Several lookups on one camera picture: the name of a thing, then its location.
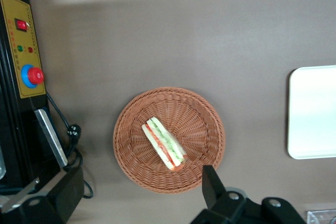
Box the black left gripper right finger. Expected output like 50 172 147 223
191 165 247 224

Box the black sealing machine yellow panel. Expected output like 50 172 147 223
0 0 70 213

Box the black power cable with plug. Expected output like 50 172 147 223
46 92 94 200

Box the triangle sandwich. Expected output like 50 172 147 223
141 117 187 171

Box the round brown wicker basket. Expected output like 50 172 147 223
112 86 226 195

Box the clear acrylic bottle rack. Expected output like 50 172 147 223
304 209 336 224

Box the beige plastic tray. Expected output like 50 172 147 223
287 65 336 160

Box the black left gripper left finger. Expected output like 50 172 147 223
10 166 85 224

